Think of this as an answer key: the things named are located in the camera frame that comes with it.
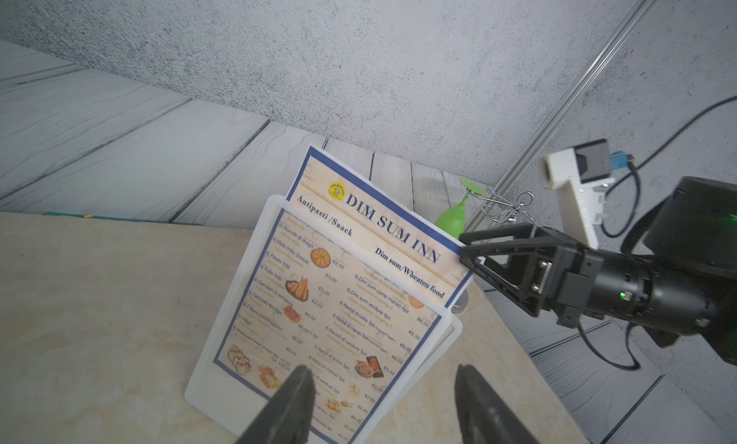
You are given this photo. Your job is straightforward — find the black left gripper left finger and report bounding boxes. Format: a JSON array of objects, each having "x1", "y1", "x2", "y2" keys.
[{"x1": 236, "y1": 365, "x2": 316, "y2": 444}]

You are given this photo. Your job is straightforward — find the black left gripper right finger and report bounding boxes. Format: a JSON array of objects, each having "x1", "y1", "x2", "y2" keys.
[{"x1": 454, "y1": 364, "x2": 537, "y2": 444}]

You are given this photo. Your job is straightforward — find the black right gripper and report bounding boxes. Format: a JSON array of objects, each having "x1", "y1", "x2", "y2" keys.
[{"x1": 460, "y1": 223, "x2": 605, "y2": 328}]

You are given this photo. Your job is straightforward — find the Dim Sum Inn blue-bordered menu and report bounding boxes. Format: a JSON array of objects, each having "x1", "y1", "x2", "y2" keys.
[{"x1": 210, "y1": 147, "x2": 470, "y2": 443}]

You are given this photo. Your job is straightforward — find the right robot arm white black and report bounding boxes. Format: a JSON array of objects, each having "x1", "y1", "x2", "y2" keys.
[{"x1": 460, "y1": 177, "x2": 736, "y2": 364}]

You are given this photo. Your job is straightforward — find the large frosted acrylic menu rack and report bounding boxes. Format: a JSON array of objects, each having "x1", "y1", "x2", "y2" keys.
[{"x1": 185, "y1": 195, "x2": 463, "y2": 443}]

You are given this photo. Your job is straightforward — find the green plastic wine glass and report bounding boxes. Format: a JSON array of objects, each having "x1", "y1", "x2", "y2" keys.
[{"x1": 435, "y1": 178, "x2": 487, "y2": 239}]

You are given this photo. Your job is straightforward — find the silver wire glass holder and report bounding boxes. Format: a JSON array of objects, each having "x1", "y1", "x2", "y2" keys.
[{"x1": 479, "y1": 192, "x2": 535, "y2": 227}]

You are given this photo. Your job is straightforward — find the aluminium right corner post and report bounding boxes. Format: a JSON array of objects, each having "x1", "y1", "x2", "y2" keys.
[{"x1": 464, "y1": 0, "x2": 672, "y2": 232}]

